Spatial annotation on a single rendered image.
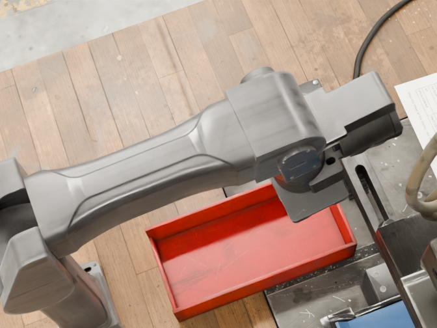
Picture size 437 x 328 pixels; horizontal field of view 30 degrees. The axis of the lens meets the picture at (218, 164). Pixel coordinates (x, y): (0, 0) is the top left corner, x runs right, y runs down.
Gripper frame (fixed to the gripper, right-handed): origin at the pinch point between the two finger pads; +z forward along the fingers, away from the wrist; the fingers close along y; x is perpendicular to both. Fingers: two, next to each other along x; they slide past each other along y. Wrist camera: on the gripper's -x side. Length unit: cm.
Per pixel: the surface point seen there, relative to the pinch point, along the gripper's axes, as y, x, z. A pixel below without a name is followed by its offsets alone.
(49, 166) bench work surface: 21.5, 31.9, 17.1
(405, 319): -18.7, -3.2, 8.7
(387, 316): -17.6, -1.5, 8.5
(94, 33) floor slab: 87, 34, 118
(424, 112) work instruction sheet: 5.5, -19.4, 23.8
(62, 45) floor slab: 87, 44, 116
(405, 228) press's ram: -10.1, -7.0, -5.0
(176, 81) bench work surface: 25.9, 10.5, 21.6
